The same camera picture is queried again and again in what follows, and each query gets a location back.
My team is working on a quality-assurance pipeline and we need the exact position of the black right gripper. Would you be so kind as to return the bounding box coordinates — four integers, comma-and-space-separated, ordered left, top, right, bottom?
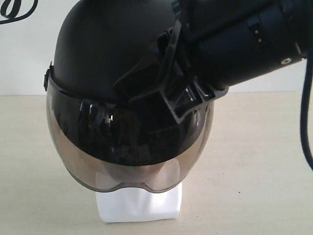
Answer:
114, 16, 229, 124

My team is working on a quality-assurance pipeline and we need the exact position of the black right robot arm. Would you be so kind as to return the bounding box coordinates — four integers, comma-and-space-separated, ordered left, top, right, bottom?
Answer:
114, 0, 313, 127

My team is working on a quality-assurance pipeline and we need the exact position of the white mannequin head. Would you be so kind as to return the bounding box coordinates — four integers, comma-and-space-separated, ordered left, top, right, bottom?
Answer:
94, 159, 184, 217

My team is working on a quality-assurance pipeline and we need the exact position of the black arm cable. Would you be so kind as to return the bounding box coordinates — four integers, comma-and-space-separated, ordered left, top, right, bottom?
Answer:
300, 57, 313, 169
0, 0, 39, 25

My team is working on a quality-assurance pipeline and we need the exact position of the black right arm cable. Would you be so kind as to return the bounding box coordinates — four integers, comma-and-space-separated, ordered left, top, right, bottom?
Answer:
300, 57, 313, 169

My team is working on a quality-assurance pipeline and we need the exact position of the black helmet with visor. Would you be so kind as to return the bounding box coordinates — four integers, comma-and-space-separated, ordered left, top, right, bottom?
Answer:
44, 0, 214, 193

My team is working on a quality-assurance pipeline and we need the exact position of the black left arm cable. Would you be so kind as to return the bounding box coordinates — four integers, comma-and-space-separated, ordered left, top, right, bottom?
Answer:
0, 0, 39, 25

